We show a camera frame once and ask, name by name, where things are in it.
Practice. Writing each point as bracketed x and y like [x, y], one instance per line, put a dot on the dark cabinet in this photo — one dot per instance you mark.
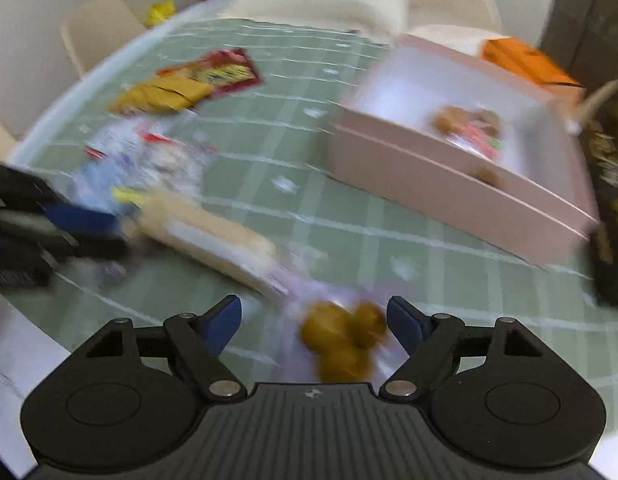
[589, 10]

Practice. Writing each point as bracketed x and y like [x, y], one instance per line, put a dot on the green checked tablecloth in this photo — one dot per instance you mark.
[299, 160]

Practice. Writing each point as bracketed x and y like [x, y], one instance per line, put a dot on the cream cartoon print cloth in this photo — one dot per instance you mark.
[314, 5]

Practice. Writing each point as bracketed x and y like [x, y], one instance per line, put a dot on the orange cardboard box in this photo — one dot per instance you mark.
[524, 60]

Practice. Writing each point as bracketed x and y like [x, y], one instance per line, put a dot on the red chicken snack packet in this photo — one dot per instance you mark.
[224, 72]

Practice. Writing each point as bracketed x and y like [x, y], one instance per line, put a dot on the white snack packet red edges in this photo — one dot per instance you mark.
[159, 160]

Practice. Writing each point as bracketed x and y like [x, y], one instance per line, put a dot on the yellow plastic bag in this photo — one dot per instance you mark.
[161, 12]

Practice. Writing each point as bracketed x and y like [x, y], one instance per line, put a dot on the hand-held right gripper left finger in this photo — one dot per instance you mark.
[223, 322]

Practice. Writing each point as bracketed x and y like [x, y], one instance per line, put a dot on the black printed bag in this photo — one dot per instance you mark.
[611, 185]

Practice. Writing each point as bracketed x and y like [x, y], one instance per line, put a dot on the long beige snack stick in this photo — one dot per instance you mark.
[214, 240]

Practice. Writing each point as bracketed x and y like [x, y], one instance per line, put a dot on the reddish snack packet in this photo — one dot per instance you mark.
[478, 143]

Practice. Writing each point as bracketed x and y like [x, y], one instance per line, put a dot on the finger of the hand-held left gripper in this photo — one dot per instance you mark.
[76, 217]
[99, 249]

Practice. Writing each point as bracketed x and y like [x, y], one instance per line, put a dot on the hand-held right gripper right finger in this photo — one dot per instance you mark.
[404, 322]

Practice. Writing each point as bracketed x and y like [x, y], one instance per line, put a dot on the brown pastry snack packet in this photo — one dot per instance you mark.
[456, 119]

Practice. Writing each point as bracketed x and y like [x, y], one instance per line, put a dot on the pink cardboard box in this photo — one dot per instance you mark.
[439, 195]

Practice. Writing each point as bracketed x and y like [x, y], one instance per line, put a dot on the brown walnut snack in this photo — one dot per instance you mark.
[487, 176]

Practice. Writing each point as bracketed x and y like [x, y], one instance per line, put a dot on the beige chair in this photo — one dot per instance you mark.
[99, 25]

